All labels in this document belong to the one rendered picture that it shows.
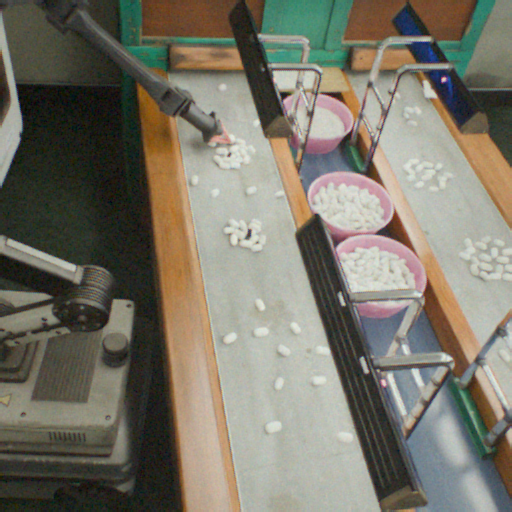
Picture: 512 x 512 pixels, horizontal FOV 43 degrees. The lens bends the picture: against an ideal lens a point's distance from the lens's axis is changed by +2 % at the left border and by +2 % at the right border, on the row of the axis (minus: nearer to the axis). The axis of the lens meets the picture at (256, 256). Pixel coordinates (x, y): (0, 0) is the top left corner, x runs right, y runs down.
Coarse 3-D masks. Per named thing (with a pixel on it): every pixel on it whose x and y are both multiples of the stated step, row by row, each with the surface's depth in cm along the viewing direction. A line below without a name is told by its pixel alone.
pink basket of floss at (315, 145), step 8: (320, 96) 233; (288, 104) 230; (304, 104) 234; (320, 104) 234; (328, 104) 233; (336, 104) 232; (336, 112) 233; (344, 112) 230; (344, 120) 230; (352, 120) 224; (344, 128) 228; (296, 136) 218; (336, 136) 217; (296, 144) 222; (312, 144) 219; (320, 144) 219; (328, 144) 220; (336, 144) 224; (312, 152) 223; (320, 152) 224
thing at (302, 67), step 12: (252, 36) 187; (264, 36) 186; (276, 36) 187; (288, 36) 187; (300, 36) 188; (300, 60) 195; (300, 72) 197; (300, 84) 199; (300, 96) 204; (312, 96) 186; (312, 108) 189; (312, 120) 193; (300, 132) 203; (288, 144) 217; (300, 144) 199; (300, 156) 202; (300, 168) 206; (300, 180) 208
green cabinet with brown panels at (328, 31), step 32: (128, 0) 213; (160, 0) 216; (192, 0) 218; (224, 0) 220; (256, 0) 222; (288, 0) 224; (320, 0) 226; (352, 0) 228; (384, 0) 231; (416, 0) 234; (448, 0) 237; (480, 0) 238; (128, 32) 221; (160, 32) 224; (192, 32) 226; (224, 32) 229; (288, 32) 233; (320, 32) 235; (352, 32) 238; (384, 32) 241; (448, 32) 246; (480, 32) 248
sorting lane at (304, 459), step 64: (192, 128) 215; (256, 128) 219; (192, 192) 193; (256, 192) 197; (256, 256) 179; (256, 320) 164; (320, 320) 166; (256, 384) 151; (256, 448) 140; (320, 448) 142
